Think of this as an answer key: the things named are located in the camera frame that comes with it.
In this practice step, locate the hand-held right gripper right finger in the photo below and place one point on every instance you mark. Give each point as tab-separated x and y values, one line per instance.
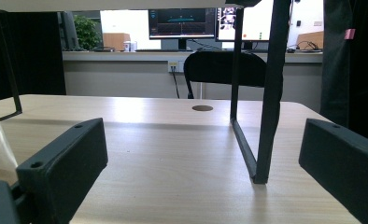
344	168

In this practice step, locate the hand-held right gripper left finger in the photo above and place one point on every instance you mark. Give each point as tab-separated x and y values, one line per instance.
63	168

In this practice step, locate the black shelf with metal legs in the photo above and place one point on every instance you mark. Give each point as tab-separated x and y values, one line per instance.
271	93

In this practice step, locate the grey long counter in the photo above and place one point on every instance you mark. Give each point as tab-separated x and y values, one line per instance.
126	56

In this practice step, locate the brown cardboard box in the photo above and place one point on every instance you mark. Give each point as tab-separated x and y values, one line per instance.
115	41
311	39

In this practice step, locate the pink tag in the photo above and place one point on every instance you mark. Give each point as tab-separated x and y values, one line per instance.
349	34

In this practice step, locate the green potted plant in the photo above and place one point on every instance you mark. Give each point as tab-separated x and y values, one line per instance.
86	32

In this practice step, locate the brown round table grommet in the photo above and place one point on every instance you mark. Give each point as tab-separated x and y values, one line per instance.
202	108

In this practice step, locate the black folding chair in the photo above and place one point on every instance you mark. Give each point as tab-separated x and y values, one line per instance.
216	68

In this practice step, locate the monitor with bright screen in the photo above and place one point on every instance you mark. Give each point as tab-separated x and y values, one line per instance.
253	28

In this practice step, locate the monitor with dark screen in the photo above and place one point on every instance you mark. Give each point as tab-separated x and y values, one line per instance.
182	23

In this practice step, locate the white wall socket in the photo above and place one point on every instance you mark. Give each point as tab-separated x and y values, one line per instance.
174	66

